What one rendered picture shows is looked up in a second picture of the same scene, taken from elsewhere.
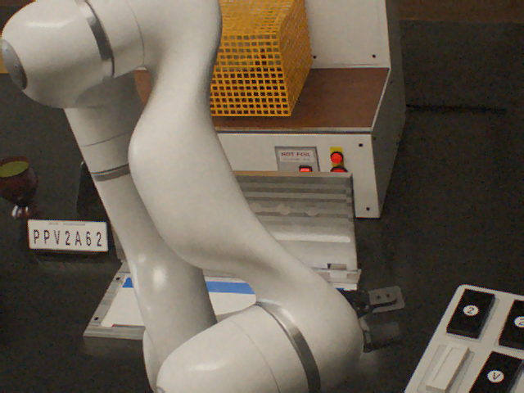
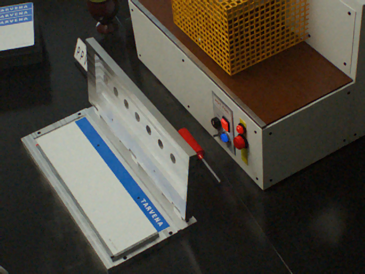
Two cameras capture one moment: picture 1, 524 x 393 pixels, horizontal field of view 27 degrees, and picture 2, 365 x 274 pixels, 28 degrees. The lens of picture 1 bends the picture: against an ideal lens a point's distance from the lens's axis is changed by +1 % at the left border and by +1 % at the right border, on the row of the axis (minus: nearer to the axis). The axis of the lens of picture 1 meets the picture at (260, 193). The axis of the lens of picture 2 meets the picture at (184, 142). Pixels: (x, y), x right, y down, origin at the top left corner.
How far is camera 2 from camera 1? 1.08 m
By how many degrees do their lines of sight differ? 35
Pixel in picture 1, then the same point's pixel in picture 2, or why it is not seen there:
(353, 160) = (251, 138)
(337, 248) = (177, 197)
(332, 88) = (292, 71)
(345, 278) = (179, 219)
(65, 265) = (77, 81)
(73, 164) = not seen: hidden behind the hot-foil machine
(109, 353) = (25, 160)
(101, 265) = not seen: hidden behind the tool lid
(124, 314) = (53, 141)
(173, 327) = not seen: outside the picture
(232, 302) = (106, 181)
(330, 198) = (182, 160)
